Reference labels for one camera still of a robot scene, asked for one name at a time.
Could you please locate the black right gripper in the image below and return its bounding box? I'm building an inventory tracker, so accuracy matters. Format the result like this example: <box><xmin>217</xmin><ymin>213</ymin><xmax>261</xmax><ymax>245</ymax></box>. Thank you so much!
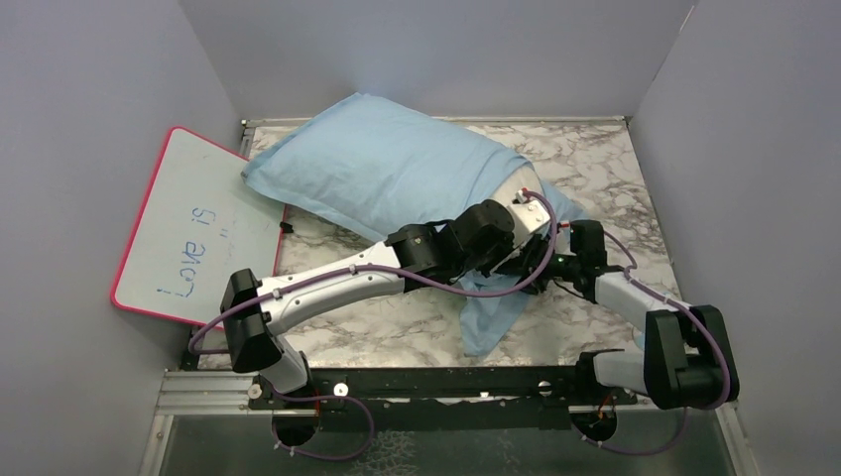
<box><xmin>494</xmin><ymin>234</ymin><xmax>581</xmax><ymax>295</ymax></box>

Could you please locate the white pillow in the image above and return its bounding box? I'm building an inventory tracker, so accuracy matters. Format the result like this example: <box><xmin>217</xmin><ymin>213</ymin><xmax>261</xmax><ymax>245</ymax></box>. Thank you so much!
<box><xmin>490</xmin><ymin>166</ymin><xmax>543</xmax><ymax>205</ymax></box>

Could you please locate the light blue pillowcase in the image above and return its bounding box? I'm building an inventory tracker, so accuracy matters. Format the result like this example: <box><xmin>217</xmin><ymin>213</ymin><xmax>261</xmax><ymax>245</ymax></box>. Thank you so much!
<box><xmin>242</xmin><ymin>93</ymin><xmax>584</xmax><ymax>357</ymax></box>

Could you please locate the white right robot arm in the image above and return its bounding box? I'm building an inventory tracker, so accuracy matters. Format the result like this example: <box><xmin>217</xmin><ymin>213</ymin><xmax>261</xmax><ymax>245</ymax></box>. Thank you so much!
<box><xmin>525</xmin><ymin>219</ymin><xmax>740</xmax><ymax>410</ymax></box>

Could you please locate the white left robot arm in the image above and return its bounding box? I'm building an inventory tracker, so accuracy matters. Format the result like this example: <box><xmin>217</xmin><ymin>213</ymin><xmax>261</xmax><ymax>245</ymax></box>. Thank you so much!
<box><xmin>220</xmin><ymin>199</ymin><xmax>524</xmax><ymax>408</ymax></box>

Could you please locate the pink framed whiteboard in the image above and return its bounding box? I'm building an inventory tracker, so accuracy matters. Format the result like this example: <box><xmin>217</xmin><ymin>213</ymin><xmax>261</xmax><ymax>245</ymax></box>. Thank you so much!
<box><xmin>110</xmin><ymin>127</ymin><xmax>286</xmax><ymax>325</ymax></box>

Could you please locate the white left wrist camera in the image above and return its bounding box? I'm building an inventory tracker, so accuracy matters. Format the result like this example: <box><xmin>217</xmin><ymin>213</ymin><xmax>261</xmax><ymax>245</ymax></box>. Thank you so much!
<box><xmin>506</xmin><ymin>188</ymin><xmax>550</xmax><ymax>247</ymax></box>

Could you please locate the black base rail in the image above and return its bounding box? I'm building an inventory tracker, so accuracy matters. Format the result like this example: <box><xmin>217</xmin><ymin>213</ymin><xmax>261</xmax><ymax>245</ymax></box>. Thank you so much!
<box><xmin>247</xmin><ymin>365</ymin><xmax>619</xmax><ymax>440</ymax></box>

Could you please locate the aluminium table edge frame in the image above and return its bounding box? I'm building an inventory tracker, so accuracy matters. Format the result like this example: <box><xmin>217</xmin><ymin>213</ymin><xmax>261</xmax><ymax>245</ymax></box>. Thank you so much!
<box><xmin>240</xmin><ymin>115</ymin><xmax>627</xmax><ymax>129</ymax></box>

